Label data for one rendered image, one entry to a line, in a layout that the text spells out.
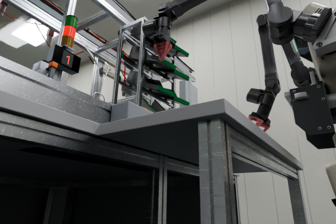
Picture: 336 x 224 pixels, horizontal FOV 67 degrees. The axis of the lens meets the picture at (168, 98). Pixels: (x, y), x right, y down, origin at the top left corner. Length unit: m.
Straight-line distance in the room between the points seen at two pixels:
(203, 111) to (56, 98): 0.37
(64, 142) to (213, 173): 0.32
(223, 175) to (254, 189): 3.65
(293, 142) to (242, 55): 1.71
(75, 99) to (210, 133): 0.39
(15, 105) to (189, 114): 0.32
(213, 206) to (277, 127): 3.71
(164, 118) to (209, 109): 0.10
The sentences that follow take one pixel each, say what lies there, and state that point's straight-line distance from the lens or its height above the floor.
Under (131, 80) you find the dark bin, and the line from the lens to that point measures 1.42.
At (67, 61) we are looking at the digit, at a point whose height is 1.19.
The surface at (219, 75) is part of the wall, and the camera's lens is 4.75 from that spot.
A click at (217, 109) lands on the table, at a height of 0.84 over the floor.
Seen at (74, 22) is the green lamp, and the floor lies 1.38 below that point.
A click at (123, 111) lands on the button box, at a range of 0.76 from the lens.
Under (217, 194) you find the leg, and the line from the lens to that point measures 0.46.
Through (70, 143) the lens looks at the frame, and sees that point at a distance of 0.60.
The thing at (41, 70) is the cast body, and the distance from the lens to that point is 0.86.
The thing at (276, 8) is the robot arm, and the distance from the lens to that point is 0.95.
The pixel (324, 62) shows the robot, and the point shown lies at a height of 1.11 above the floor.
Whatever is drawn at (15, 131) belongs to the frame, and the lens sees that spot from 0.54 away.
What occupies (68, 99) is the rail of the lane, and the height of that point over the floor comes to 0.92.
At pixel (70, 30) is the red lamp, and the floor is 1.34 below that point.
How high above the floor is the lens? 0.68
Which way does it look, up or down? 22 degrees up
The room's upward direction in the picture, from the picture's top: 1 degrees clockwise
